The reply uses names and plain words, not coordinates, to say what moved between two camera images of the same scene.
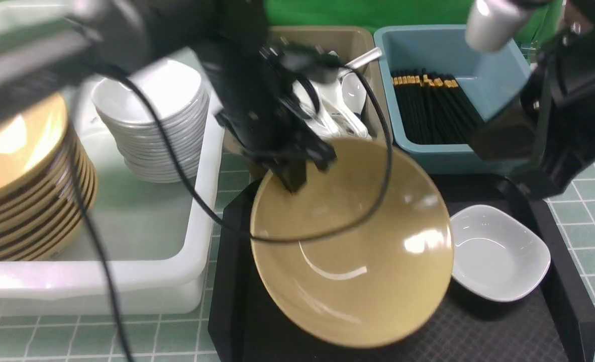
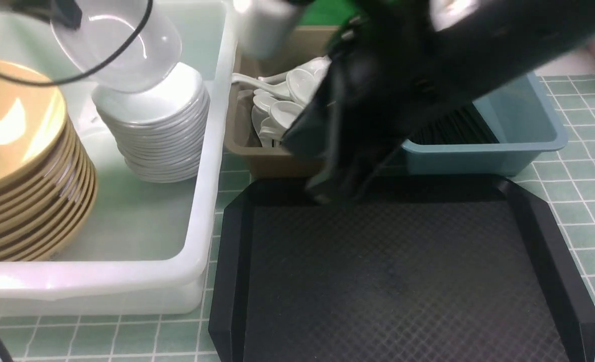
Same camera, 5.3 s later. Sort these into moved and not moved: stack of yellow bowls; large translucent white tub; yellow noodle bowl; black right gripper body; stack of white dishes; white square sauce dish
Moved: black right gripper body; yellow noodle bowl; white square sauce dish
Not moved: stack of white dishes; large translucent white tub; stack of yellow bowls
